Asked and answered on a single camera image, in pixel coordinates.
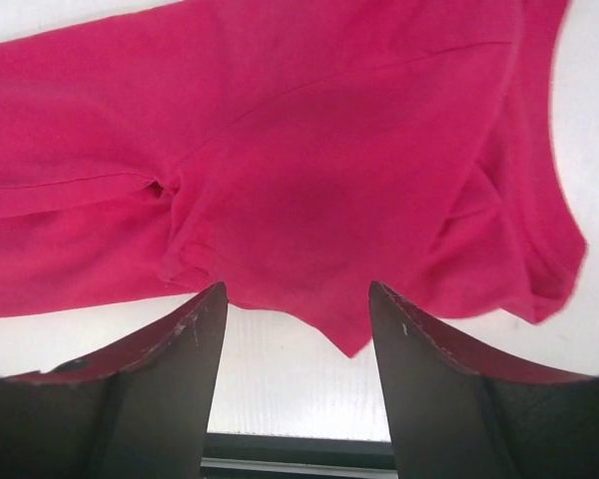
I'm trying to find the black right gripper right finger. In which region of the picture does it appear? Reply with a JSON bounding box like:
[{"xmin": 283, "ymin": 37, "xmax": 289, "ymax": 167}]
[{"xmin": 369, "ymin": 281, "xmax": 599, "ymax": 478}]

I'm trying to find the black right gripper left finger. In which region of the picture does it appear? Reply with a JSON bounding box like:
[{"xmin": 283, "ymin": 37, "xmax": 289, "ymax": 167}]
[{"xmin": 0, "ymin": 283, "xmax": 228, "ymax": 478}]

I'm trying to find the crimson pink t shirt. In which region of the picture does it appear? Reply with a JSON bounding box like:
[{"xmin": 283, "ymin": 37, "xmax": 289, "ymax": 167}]
[{"xmin": 0, "ymin": 1, "xmax": 586, "ymax": 355}]

